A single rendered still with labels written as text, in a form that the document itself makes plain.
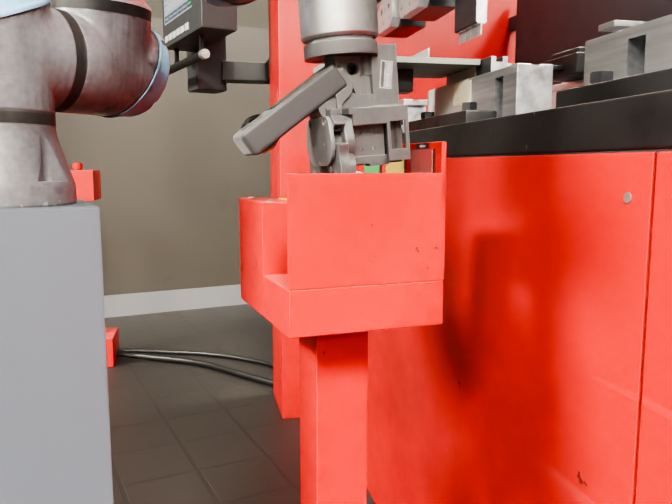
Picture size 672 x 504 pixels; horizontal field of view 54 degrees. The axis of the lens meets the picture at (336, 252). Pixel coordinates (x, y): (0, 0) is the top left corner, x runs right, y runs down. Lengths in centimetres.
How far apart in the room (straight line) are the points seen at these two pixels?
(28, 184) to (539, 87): 73
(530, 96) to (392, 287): 52
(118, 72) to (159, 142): 293
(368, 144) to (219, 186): 322
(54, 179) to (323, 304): 33
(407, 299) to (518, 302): 18
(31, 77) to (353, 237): 38
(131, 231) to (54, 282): 302
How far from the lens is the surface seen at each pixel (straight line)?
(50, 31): 79
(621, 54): 84
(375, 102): 65
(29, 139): 76
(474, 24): 128
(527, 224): 76
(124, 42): 84
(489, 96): 114
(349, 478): 76
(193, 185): 380
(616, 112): 63
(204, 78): 259
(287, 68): 207
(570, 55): 134
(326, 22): 63
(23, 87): 76
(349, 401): 72
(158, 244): 378
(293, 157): 205
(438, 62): 118
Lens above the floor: 82
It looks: 7 degrees down
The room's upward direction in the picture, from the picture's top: straight up
